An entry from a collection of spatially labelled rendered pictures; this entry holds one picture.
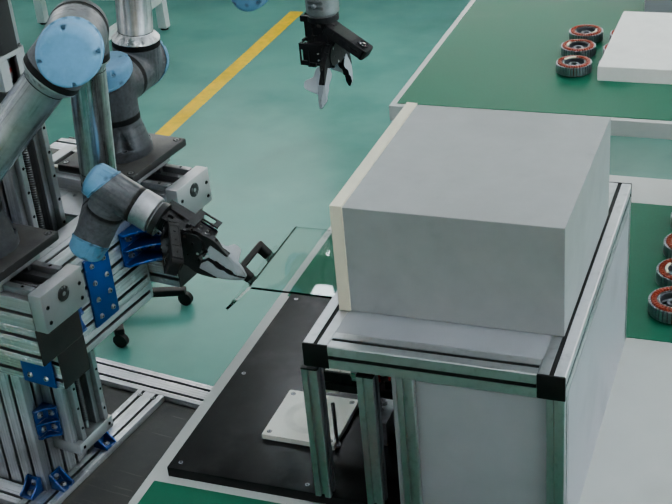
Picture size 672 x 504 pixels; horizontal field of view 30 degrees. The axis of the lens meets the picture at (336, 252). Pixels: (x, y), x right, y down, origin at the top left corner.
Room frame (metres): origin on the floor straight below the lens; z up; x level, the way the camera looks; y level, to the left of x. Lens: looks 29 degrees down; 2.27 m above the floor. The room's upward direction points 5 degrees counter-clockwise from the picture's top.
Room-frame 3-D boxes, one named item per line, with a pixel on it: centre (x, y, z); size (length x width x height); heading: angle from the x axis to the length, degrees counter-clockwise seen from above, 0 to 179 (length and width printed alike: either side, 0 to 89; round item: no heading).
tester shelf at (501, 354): (1.97, -0.26, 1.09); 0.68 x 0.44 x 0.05; 157
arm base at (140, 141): (2.77, 0.49, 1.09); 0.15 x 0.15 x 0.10
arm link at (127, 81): (2.78, 0.49, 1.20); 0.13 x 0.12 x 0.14; 157
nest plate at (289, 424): (1.99, 0.08, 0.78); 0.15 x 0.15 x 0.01; 67
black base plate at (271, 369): (2.09, 0.02, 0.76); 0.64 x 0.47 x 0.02; 157
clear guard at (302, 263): (2.10, 0.02, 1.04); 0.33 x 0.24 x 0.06; 67
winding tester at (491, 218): (1.96, -0.26, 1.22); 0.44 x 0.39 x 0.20; 157
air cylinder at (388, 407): (1.93, -0.05, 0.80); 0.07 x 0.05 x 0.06; 157
